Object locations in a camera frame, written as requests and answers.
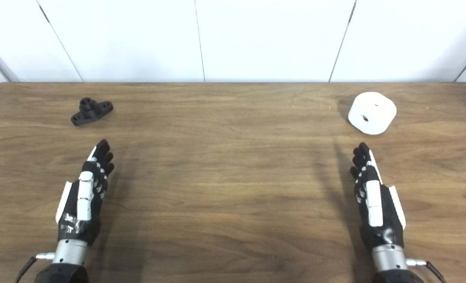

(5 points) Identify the black flanged holder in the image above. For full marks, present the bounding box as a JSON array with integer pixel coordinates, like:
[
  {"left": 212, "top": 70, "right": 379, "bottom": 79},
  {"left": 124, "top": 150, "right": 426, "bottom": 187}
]
[{"left": 70, "top": 97, "right": 114, "bottom": 127}]

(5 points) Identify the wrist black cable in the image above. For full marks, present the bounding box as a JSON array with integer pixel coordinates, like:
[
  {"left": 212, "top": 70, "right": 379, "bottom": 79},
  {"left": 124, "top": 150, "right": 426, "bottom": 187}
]
[
  {"left": 16, "top": 253, "right": 55, "bottom": 283},
  {"left": 406, "top": 258, "right": 448, "bottom": 283}
]

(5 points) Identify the round white piece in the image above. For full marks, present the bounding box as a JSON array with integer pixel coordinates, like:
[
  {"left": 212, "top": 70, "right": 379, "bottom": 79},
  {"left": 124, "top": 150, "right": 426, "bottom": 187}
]
[{"left": 348, "top": 92, "right": 397, "bottom": 135}]

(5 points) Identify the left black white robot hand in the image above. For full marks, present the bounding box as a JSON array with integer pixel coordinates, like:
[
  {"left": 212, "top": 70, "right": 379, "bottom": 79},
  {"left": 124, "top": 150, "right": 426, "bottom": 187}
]
[{"left": 55, "top": 139, "right": 115, "bottom": 246}]

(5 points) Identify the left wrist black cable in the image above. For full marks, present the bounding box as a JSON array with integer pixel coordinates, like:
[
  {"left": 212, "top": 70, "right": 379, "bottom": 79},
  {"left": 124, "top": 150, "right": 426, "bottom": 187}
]
[{"left": 16, "top": 253, "right": 55, "bottom": 283}]

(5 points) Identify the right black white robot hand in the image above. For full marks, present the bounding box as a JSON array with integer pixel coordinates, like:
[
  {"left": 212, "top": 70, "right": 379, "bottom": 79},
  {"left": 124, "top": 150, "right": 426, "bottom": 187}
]
[{"left": 350, "top": 142, "right": 407, "bottom": 250}]

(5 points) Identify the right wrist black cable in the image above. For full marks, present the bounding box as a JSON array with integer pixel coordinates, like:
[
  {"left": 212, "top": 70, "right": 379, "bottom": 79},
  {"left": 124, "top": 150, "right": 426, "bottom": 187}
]
[{"left": 406, "top": 258, "right": 448, "bottom": 283}]

